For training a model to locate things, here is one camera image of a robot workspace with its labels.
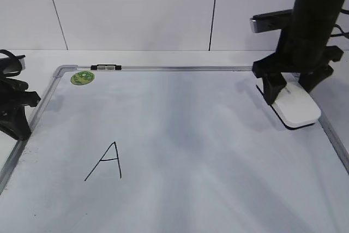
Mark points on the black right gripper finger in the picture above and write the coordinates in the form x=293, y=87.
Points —
x=273, y=84
x=310, y=80

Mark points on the whiteboard with aluminium frame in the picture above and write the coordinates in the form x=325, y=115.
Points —
x=171, y=151

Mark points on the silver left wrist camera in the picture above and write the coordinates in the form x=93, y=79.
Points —
x=17, y=64

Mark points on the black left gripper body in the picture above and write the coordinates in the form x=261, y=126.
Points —
x=14, y=92

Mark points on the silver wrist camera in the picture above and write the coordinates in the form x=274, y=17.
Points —
x=17, y=64
x=270, y=21

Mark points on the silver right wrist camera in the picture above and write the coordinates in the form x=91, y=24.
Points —
x=270, y=21

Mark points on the white whiteboard eraser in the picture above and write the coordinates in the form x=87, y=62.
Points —
x=295, y=107

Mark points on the black silver hanging clip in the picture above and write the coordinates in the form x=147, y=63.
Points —
x=106, y=67

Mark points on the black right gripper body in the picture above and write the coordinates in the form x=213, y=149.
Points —
x=278, y=62

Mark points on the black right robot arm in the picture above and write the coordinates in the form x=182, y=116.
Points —
x=302, y=47

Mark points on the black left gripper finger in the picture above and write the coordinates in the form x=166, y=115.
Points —
x=14, y=123

